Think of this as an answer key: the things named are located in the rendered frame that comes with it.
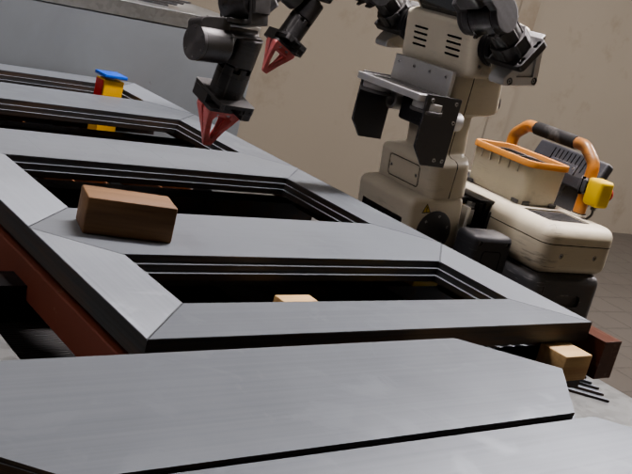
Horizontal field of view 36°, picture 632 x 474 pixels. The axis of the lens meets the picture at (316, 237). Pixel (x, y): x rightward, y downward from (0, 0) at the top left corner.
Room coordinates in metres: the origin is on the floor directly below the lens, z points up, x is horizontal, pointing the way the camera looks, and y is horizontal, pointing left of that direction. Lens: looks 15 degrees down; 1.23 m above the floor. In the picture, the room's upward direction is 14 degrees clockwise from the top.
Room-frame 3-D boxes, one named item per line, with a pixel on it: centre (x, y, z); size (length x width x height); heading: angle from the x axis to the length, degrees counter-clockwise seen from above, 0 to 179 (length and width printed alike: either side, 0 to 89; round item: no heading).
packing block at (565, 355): (1.32, -0.39, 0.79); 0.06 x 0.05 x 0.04; 130
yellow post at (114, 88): (2.36, 0.58, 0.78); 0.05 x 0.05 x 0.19; 40
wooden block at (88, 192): (1.25, 0.25, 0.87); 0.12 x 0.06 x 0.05; 115
